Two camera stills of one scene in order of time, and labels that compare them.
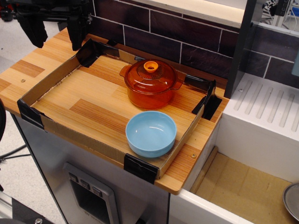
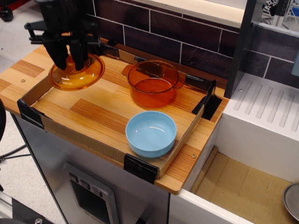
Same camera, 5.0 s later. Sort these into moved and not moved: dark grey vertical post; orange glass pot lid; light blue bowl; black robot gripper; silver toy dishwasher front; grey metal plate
Moved: orange glass pot lid; black robot gripper
Not moved: dark grey vertical post; grey metal plate; light blue bowl; silver toy dishwasher front
